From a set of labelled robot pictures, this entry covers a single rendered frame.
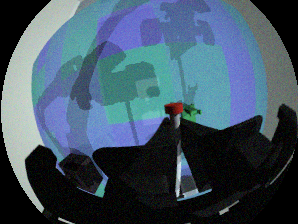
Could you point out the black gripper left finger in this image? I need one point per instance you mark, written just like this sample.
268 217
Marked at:
155 158

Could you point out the pin with red cap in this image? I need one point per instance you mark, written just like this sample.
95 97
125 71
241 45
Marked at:
174 111

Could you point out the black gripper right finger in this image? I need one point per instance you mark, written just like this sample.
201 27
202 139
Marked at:
206 148

